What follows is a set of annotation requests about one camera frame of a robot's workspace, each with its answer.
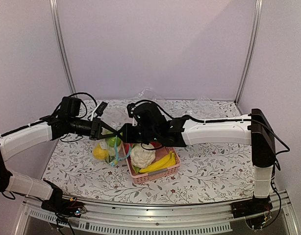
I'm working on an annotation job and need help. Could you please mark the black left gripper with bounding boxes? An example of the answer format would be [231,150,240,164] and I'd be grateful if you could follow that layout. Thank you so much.
[68,117,118,141]

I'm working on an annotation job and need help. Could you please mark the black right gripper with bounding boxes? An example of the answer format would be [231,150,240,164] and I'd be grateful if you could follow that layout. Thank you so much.
[117,123,157,144]

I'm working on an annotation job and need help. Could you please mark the green toy pear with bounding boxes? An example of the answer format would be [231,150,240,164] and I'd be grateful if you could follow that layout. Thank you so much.
[105,137,117,147]

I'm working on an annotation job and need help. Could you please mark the clear zip top bag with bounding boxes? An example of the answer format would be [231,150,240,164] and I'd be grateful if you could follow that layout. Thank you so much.
[93,110,131,167]

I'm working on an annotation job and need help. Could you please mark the white toy napa cabbage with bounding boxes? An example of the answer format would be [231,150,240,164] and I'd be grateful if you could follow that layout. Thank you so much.
[108,147,118,158]

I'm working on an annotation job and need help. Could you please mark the yellow toy lemon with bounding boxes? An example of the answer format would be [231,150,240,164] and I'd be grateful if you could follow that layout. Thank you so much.
[93,145,109,160]

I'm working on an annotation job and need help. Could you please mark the white toy cauliflower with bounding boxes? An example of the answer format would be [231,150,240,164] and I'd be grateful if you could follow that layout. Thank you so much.
[130,144,155,168]

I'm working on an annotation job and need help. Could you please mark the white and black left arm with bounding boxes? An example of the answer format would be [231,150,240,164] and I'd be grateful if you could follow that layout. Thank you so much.
[0,96,117,212]

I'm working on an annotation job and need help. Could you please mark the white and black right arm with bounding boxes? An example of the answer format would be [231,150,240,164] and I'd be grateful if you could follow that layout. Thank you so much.
[118,101,276,213]

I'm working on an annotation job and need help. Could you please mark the crumpled clear plastic bag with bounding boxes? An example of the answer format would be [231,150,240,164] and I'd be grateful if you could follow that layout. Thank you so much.
[136,88,164,102]

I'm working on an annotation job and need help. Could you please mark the red toy fruit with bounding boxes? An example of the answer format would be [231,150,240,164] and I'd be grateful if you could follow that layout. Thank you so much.
[124,143,134,154]

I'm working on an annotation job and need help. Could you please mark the yellow toy banana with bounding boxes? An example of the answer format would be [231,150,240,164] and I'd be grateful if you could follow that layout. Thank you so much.
[139,151,176,173]

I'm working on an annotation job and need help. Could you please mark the pink perforated plastic basket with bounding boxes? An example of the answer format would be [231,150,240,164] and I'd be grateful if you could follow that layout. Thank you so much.
[123,142,180,184]

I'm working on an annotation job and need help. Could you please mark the floral patterned table mat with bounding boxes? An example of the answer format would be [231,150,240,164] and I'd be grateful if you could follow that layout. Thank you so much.
[41,99,269,205]

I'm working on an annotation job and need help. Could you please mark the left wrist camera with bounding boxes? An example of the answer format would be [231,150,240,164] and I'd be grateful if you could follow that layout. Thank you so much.
[95,101,108,117]

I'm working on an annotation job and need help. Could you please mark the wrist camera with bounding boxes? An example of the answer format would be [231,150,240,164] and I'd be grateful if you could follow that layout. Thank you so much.
[95,101,108,117]
[126,103,136,118]

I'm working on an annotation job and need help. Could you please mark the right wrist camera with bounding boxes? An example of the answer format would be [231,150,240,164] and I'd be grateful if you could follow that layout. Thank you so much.
[126,103,136,118]

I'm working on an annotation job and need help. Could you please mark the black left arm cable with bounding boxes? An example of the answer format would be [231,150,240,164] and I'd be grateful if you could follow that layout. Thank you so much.
[51,92,97,118]

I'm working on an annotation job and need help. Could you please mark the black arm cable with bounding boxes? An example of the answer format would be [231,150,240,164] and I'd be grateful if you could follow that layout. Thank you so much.
[51,92,97,118]
[130,99,291,172]

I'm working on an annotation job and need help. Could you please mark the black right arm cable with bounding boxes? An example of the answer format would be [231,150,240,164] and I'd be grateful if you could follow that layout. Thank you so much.
[130,99,291,172]

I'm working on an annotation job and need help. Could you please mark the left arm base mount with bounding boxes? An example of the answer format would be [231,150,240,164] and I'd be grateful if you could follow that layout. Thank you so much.
[41,180,87,218]

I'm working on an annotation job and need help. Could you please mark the aluminium front frame rail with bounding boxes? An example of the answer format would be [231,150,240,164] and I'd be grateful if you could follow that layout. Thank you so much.
[15,191,300,235]

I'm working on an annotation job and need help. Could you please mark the aluminium left corner post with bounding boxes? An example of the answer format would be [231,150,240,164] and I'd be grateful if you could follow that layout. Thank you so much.
[49,0,76,94]

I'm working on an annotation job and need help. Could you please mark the aluminium corner post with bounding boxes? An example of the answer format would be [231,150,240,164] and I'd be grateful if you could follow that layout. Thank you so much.
[234,0,263,105]
[49,0,76,94]

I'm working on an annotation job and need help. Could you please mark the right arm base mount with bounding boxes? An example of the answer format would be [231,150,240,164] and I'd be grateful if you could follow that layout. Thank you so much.
[230,196,273,230]

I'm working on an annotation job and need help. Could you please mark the aluminium right corner post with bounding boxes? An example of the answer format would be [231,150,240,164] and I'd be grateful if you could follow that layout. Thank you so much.
[234,0,263,105]

